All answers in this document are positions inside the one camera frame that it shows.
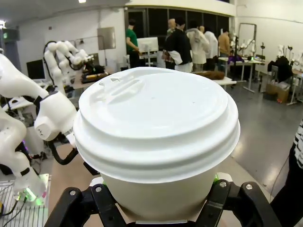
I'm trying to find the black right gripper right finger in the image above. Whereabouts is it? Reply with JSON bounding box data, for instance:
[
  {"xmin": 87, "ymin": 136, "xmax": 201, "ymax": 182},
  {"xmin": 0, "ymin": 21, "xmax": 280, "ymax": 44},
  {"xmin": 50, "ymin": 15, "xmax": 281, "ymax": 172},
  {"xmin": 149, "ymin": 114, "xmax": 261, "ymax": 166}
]
[{"xmin": 201, "ymin": 173, "xmax": 277, "ymax": 227}]

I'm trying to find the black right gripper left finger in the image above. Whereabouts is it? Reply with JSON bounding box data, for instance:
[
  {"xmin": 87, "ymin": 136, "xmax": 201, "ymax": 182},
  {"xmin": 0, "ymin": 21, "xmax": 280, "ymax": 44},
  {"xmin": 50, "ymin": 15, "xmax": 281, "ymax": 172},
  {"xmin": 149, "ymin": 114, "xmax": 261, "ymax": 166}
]
[{"xmin": 44, "ymin": 177, "xmax": 130, "ymax": 227}]

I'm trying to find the white paper cup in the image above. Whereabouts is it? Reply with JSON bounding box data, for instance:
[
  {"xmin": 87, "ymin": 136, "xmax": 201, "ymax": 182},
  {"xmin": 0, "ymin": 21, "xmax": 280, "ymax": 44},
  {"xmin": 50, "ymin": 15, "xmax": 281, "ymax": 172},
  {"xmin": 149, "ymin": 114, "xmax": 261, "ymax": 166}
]
[{"xmin": 100, "ymin": 163, "xmax": 219, "ymax": 224}]

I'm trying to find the white plastic cup lid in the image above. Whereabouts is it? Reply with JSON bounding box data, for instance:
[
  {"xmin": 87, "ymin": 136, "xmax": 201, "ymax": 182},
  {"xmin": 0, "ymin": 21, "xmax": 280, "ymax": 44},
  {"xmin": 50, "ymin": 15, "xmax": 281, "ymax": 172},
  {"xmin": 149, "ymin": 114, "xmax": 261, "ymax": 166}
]
[{"xmin": 72, "ymin": 66, "xmax": 241, "ymax": 184}]

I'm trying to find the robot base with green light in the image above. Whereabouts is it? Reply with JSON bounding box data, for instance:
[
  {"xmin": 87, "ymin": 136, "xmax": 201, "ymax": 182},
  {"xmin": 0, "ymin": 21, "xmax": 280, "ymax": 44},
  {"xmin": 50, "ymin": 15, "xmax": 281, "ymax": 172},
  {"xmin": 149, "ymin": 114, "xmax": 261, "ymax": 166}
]
[{"xmin": 13, "ymin": 173, "xmax": 51, "ymax": 205}]

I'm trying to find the person in zebra striped hoodie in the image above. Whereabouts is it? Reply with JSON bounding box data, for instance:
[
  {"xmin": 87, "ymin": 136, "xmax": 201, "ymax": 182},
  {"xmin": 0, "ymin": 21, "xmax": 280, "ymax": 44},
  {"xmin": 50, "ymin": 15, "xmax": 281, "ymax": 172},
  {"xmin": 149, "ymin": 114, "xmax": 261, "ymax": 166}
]
[{"xmin": 269, "ymin": 118, "xmax": 303, "ymax": 227}]

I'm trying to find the brown cardboard box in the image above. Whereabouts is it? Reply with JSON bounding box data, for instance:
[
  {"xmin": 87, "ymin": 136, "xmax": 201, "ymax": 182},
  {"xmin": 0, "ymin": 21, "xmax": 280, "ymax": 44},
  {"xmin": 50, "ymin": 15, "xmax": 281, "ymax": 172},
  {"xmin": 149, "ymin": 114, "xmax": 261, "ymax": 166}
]
[{"xmin": 264, "ymin": 82, "xmax": 290, "ymax": 102}]

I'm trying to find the white table with brown fur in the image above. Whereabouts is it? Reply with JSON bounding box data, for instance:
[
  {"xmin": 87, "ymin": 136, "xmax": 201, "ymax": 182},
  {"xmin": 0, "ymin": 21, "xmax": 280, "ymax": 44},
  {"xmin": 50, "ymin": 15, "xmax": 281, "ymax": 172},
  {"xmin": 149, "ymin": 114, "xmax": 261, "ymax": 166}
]
[{"xmin": 194, "ymin": 70, "xmax": 238, "ymax": 90}]

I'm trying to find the brown fur bundle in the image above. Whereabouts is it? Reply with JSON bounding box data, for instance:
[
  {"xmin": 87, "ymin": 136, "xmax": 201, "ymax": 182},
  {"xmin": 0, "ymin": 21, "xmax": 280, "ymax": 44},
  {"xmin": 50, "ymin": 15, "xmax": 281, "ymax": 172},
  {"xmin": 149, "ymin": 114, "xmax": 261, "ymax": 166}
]
[{"xmin": 196, "ymin": 70, "xmax": 225, "ymax": 81}]

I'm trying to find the black jacket on chair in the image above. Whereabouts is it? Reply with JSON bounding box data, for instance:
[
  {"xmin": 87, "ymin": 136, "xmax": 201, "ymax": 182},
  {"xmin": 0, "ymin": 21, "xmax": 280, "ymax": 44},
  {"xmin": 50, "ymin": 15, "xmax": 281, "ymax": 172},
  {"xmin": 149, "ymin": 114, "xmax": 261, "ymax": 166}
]
[{"xmin": 267, "ymin": 56, "xmax": 294, "ymax": 83}]

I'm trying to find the computer monitor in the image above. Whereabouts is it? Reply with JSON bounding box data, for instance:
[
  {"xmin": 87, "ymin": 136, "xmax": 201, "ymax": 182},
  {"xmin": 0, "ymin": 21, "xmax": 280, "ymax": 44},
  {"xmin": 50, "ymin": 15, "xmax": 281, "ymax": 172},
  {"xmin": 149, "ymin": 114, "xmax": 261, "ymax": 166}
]
[{"xmin": 26, "ymin": 59, "xmax": 46, "ymax": 81}]

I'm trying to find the person in brown jacket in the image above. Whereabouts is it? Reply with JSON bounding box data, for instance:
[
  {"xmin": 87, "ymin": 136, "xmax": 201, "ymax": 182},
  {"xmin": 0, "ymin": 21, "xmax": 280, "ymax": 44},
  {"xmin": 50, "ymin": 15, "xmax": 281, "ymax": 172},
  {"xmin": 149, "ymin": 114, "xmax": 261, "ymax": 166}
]
[{"xmin": 217, "ymin": 30, "xmax": 232, "ymax": 59}]

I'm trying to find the person in white coat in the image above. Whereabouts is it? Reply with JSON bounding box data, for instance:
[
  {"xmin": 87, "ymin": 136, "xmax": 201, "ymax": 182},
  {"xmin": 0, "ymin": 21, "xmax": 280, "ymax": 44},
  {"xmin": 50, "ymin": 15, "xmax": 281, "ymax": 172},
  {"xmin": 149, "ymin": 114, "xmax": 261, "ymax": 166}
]
[{"xmin": 186, "ymin": 20, "xmax": 211, "ymax": 72}]

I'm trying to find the person in green shirt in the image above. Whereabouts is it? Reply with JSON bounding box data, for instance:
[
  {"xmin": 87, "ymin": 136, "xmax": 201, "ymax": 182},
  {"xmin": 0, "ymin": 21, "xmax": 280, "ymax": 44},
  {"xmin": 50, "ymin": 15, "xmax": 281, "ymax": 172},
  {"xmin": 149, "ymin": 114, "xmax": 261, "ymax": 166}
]
[{"xmin": 125, "ymin": 18, "xmax": 140, "ymax": 70}]

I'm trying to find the person in black jacket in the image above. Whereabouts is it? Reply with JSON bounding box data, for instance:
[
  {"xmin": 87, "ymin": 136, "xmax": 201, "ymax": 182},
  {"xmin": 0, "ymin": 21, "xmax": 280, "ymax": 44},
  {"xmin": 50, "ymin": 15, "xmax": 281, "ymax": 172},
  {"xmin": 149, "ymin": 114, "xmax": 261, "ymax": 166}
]
[{"xmin": 164, "ymin": 17, "xmax": 193, "ymax": 72}]

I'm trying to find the white screen on stand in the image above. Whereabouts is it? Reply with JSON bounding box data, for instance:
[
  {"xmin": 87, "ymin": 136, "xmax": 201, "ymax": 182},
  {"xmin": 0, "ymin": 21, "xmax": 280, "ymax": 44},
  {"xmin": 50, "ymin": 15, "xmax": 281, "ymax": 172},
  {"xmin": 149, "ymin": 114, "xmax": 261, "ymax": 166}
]
[{"xmin": 136, "ymin": 37, "xmax": 159, "ymax": 54}]

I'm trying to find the black braided cable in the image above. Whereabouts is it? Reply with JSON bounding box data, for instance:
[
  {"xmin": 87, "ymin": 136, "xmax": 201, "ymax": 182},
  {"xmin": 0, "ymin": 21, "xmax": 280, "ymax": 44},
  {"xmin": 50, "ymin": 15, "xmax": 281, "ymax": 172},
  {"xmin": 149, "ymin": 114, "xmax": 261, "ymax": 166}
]
[{"xmin": 50, "ymin": 139, "xmax": 79, "ymax": 166}]

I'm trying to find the white wire grid rack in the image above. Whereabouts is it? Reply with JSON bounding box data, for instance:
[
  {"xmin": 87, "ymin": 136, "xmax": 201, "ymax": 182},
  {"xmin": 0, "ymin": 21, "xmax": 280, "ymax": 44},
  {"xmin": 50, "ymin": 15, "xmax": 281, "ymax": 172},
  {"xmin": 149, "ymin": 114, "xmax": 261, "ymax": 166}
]
[{"xmin": 0, "ymin": 181, "xmax": 49, "ymax": 227}]

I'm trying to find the grey metal wall panel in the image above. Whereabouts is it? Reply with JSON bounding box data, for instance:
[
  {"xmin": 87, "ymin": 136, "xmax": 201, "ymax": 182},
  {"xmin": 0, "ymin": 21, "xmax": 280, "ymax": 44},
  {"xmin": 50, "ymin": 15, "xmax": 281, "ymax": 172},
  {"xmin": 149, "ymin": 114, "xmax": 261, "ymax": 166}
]
[{"xmin": 97, "ymin": 26, "xmax": 116, "ymax": 51}]

